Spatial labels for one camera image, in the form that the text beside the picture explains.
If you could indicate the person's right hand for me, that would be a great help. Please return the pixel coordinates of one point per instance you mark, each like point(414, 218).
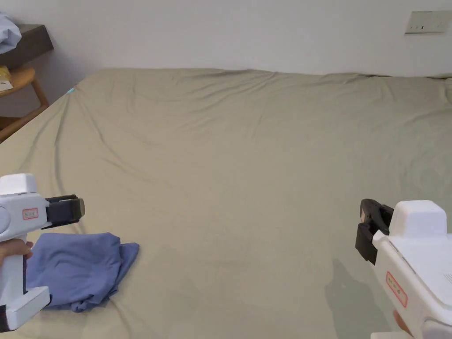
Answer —
point(402, 323)

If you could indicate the blue garment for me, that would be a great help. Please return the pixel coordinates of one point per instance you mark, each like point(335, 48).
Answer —
point(84, 268)

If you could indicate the dark wall shelf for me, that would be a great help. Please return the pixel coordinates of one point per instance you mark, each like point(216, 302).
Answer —
point(33, 44)

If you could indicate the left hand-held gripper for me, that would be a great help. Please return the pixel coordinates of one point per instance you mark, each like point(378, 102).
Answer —
point(16, 212)

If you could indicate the wall socket panel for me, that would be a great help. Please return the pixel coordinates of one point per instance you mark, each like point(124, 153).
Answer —
point(429, 23)

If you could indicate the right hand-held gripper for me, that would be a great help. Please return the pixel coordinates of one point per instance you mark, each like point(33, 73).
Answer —
point(416, 254)

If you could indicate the bed with pale green sheet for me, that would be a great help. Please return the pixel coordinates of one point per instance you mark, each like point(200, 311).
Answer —
point(226, 169)

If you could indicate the pale blue cloth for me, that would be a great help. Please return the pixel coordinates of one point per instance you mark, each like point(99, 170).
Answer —
point(7, 33)

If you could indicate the person's left hand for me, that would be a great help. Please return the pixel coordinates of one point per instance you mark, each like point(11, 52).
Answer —
point(14, 250)

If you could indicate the yellow packet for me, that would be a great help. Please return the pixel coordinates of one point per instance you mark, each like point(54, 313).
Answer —
point(4, 78)

